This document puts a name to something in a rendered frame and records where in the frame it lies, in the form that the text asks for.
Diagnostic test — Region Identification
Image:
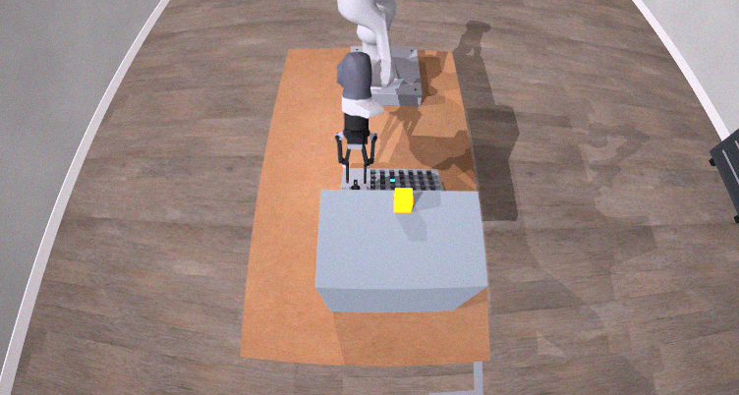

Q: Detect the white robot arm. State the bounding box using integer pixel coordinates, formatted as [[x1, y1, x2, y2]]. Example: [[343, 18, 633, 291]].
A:
[[336, 0, 398, 149]]

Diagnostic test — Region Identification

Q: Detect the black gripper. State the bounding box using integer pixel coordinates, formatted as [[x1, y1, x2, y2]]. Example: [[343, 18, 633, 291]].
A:
[[335, 112, 377, 184]]

